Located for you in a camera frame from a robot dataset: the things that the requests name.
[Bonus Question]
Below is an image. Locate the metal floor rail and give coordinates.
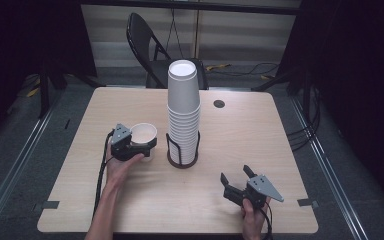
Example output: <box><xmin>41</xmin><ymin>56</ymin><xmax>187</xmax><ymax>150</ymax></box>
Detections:
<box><xmin>289</xmin><ymin>95</ymin><xmax>370</xmax><ymax>240</ymax></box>
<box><xmin>0</xmin><ymin>105</ymin><xmax>56</xmax><ymax>232</ymax></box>

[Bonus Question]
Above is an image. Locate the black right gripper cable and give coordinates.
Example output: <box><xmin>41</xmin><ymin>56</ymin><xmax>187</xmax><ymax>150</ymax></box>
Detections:
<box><xmin>259</xmin><ymin>201</ymin><xmax>275</xmax><ymax>240</ymax></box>

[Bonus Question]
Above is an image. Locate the black folding chair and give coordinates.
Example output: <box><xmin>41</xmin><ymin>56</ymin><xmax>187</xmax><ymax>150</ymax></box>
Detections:
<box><xmin>126</xmin><ymin>12</ymin><xmax>210</xmax><ymax>91</ymax></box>

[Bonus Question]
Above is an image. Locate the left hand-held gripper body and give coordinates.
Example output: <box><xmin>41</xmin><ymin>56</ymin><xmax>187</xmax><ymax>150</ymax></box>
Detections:
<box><xmin>110</xmin><ymin>122</ymin><xmax>146</xmax><ymax>163</ymax></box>

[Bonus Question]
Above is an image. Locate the bundle of black floor cables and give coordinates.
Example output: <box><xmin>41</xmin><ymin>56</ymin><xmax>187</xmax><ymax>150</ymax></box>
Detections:
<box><xmin>286</xmin><ymin>85</ymin><xmax>322</xmax><ymax>153</ymax></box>

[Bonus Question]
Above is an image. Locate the black horizontal bar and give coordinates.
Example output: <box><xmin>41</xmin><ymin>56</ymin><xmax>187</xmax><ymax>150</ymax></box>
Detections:
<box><xmin>80</xmin><ymin>0</ymin><xmax>303</xmax><ymax>16</ymax></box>

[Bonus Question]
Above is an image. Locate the person's right hand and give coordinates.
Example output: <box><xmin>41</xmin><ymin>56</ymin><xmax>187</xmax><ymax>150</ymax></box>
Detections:
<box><xmin>240</xmin><ymin>197</ymin><xmax>272</xmax><ymax>237</ymax></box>

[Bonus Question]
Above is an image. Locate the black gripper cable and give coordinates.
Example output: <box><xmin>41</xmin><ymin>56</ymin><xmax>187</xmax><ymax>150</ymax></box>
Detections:
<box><xmin>92</xmin><ymin>130</ymin><xmax>115</xmax><ymax>219</ymax></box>
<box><xmin>259</xmin><ymin>201</ymin><xmax>275</xmax><ymax>240</ymax></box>

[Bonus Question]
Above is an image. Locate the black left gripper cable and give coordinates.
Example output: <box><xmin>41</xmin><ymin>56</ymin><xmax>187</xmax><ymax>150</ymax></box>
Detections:
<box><xmin>92</xmin><ymin>130</ymin><xmax>115</xmax><ymax>219</ymax></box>

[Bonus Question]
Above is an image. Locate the hanging black cable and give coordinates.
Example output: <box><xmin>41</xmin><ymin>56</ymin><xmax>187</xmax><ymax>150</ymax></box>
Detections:
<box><xmin>165</xmin><ymin>7</ymin><xmax>183</xmax><ymax>60</ymax></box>

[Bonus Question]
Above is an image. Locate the black wire cup holder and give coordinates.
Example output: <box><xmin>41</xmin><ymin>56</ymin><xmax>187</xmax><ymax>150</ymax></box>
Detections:
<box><xmin>165</xmin><ymin>131</ymin><xmax>202</xmax><ymax>170</ymax></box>

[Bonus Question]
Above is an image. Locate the thin black floor cable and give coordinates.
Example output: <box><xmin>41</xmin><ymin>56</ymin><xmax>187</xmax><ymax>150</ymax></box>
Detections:
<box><xmin>209</xmin><ymin>61</ymin><xmax>280</xmax><ymax>78</ymax></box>

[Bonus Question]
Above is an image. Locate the single white paper cup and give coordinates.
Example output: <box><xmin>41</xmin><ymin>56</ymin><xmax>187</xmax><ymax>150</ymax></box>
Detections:
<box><xmin>130</xmin><ymin>122</ymin><xmax>159</xmax><ymax>163</ymax></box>

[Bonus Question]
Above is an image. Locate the stack of white paper cups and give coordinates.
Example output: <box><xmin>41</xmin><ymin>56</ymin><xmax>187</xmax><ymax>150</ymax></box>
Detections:
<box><xmin>166</xmin><ymin>59</ymin><xmax>202</xmax><ymax>166</ymax></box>

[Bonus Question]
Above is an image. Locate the yellow tape strip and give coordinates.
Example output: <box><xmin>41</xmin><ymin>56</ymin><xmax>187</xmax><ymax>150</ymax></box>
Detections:
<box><xmin>205</xmin><ymin>63</ymin><xmax>232</xmax><ymax>72</ymax></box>
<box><xmin>25</xmin><ymin>77</ymin><xmax>42</xmax><ymax>99</ymax></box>

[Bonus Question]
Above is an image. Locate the black stand leg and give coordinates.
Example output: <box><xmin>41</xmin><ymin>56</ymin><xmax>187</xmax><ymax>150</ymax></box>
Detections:
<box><xmin>250</xmin><ymin>68</ymin><xmax>303</xmax><ymax>93</ymax></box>
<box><xmin>37</xmin><ymin>69</ymin><xmax>68</xmax><ymax>119</ymax></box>

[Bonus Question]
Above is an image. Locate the wooden post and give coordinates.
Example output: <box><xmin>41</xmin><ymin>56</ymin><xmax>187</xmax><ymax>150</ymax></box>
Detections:
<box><xmin>192</xmin><ymin>9</ymin><xmax>202</xmax><ymax>60</ymax></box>

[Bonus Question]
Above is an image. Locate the person's left hand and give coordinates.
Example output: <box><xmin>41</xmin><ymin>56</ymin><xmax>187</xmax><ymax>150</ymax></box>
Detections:
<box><xmin>104</xmin><ymin>142</ymin><xmax>146</xmax><ymax>191</ymax></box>

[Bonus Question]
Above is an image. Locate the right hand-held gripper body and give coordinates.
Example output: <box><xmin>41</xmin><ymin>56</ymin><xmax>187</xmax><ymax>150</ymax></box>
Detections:
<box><xmin>244</xmin><ymin>173</ymin><xmax>285</xmax><ymax>211</ymax></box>

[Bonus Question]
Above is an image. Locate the dark curtain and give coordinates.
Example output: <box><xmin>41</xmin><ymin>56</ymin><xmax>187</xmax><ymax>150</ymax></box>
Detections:
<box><xmin>0</xmin><ymin>0</ymin><xmax>98</xmax><ymax>148</ymax></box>
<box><xmin>275</xmin><ymin>0</ymin><xmax>384</xmax><ymax>218</ymax></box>

